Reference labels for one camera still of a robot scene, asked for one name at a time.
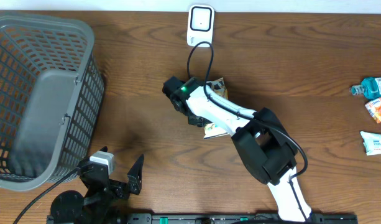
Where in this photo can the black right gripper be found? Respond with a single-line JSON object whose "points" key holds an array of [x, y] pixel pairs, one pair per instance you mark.
{"points": [[192, 121]]}

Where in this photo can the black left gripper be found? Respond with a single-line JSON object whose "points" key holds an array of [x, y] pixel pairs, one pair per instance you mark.
{"points": [[122, 192]]}

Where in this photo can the orange wiper sheet bag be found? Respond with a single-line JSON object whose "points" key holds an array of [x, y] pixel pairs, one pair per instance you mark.
{"points": [[211, 130]]}

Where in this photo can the teal mouthwash bottle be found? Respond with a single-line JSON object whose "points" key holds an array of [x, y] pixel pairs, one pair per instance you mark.
{"points": [[369, 87]]}

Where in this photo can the teal package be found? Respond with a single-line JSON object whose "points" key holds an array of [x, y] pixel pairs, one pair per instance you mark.
{"points": [[372, 143]]}

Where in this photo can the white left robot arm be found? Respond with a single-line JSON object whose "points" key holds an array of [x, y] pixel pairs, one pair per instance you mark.
{"points": [[96, 206]]}

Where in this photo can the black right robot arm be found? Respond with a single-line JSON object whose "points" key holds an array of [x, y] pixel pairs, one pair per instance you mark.
{"points": [[265, 148]]}

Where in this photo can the white black barcode scanner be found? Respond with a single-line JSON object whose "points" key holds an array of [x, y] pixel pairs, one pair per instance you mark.
{"points": [[200, 25]]}

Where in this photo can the grey plastic basket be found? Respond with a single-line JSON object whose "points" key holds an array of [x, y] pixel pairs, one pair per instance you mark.
{"points": [[51, 92]]}

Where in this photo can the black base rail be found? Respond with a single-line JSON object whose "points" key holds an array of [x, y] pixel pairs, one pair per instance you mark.
{"points": [[262, 218]]}

